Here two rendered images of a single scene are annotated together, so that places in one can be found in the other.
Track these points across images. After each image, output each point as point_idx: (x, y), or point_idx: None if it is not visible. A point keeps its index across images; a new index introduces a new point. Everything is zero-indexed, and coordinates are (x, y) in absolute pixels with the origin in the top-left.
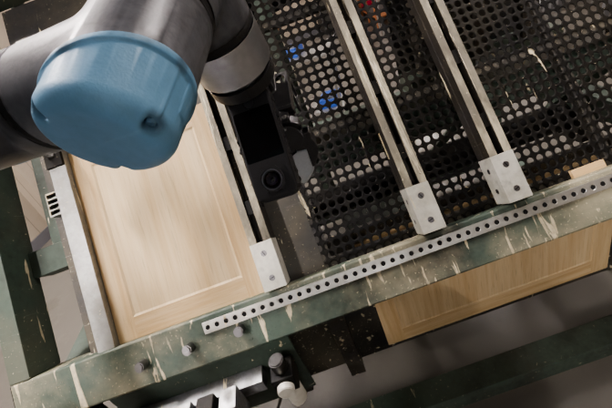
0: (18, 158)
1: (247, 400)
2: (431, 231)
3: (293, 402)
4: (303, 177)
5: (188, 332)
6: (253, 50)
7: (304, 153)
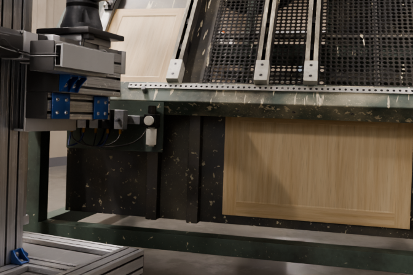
0: None
1: (126, 124)
2: (257, 79)
3: (147, 140)
4: None
5: (121, 85)
6: None
7: None
